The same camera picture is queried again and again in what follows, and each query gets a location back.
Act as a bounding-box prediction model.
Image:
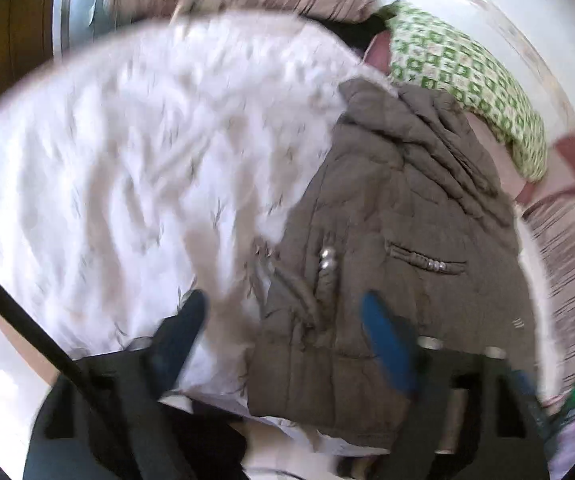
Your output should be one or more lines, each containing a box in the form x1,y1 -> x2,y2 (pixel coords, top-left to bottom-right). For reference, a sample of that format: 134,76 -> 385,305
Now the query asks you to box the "grey quilted hooded jacket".
246,78 -> 537,448

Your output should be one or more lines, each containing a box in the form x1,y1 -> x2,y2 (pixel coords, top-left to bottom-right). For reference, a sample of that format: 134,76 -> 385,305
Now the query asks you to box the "pink sofa bed frame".
365,27 -> 575,204

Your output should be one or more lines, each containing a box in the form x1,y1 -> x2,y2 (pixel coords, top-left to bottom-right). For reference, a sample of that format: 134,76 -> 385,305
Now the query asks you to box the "white floral bed sheet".
0,11 -> 387,413

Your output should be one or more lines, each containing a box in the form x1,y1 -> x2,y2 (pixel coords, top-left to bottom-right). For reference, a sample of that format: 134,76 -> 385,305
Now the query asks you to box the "green checkered blanket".
377,0 -> 548,182

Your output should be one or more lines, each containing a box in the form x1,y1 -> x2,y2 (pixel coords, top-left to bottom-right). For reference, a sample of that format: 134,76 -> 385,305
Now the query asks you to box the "black cable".
0,242 -> 133,480

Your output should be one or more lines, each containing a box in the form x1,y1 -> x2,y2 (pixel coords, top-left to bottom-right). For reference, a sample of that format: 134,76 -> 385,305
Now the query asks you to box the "striped floral back cushion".
524,192 -> 575,391

